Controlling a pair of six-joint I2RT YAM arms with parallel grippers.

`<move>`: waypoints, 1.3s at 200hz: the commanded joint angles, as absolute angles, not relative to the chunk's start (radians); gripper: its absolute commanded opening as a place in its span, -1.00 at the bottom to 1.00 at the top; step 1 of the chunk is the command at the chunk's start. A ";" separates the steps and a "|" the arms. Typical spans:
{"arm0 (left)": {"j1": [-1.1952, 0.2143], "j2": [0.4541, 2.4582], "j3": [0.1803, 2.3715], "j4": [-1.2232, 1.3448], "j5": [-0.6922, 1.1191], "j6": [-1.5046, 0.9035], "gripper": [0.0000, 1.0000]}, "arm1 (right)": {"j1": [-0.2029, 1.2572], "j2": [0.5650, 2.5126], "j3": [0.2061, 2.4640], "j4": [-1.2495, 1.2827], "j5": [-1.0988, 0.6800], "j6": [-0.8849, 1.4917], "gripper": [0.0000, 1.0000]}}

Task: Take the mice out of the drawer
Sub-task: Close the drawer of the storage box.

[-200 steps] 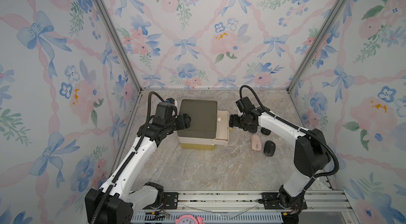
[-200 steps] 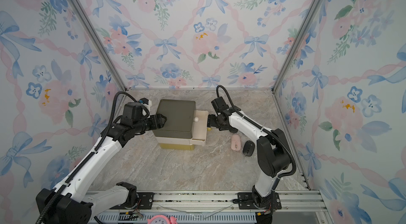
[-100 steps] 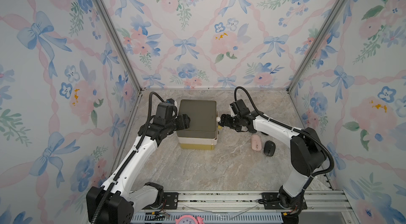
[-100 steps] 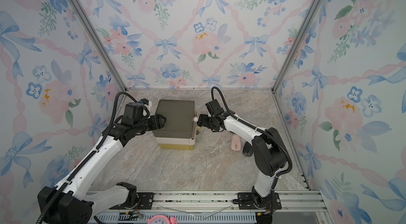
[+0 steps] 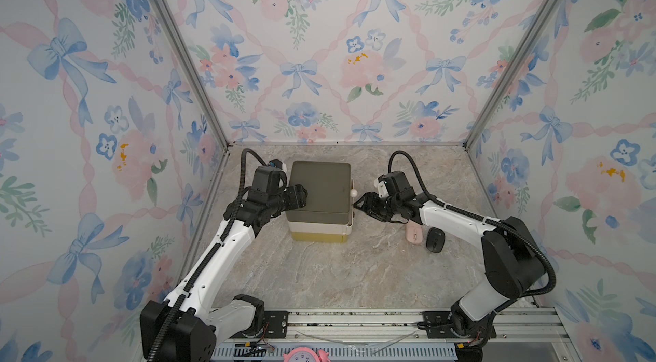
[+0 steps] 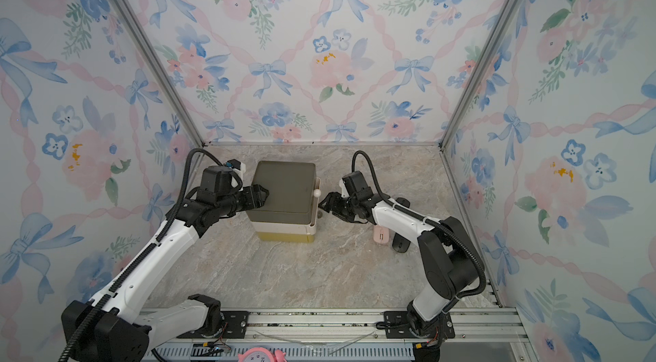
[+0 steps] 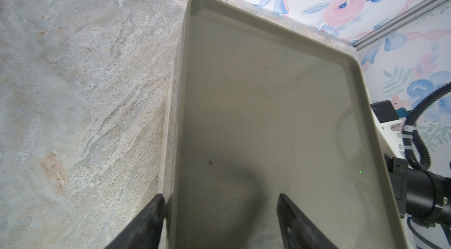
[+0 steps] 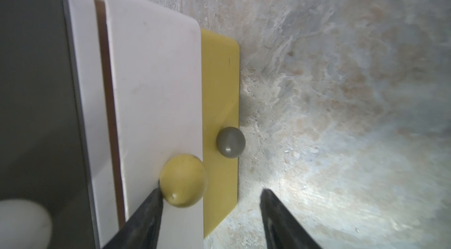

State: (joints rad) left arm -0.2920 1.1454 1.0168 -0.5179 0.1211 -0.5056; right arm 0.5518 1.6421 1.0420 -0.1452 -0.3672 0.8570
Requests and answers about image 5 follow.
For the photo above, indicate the left aluminium corner post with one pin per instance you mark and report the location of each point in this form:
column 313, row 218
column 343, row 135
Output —
column 175, row 38

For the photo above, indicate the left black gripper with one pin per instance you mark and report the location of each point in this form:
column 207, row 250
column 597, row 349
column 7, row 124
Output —
column 297, row 196

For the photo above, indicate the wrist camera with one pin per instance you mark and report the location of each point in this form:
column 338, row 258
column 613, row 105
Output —
column 381, row 188
column 278, row 164

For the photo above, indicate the black Lecoo mouse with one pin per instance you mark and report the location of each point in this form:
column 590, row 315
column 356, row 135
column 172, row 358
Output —
column 435, row 240

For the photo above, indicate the aluminium corner post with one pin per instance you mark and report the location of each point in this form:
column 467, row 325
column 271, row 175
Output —
column 175, row 38
column 528, row 42

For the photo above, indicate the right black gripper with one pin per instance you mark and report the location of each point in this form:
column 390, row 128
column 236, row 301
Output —
column 370, row 200

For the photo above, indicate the pink alarm clock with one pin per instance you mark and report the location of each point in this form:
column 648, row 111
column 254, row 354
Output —
column 304, row 354

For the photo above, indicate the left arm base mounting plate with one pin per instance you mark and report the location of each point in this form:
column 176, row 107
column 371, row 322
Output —
column 271, row 324

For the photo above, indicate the three-drawer storage cabinet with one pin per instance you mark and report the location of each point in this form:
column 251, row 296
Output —
column 328, row 214

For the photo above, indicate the pink computer mouse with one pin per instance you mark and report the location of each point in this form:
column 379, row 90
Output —
column 414, row 233

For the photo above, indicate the right aluminium corner post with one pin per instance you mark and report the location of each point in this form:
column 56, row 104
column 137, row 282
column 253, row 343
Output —
column 528, row 42

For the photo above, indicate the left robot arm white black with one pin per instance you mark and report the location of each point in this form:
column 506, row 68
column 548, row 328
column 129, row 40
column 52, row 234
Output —
column 185, row 326

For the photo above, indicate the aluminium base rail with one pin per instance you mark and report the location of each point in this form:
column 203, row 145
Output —
column 378, row 325

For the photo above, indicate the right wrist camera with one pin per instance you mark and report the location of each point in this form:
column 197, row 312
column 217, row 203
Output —
column 381, row 188

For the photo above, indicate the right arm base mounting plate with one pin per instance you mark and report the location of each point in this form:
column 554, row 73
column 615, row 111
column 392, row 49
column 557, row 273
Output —
column 446, row 325

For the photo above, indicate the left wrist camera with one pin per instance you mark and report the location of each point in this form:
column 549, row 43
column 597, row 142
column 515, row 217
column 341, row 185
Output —
column 278, row 164

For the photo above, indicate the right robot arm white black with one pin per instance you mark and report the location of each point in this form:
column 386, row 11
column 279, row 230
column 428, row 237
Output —
column 514, row 266

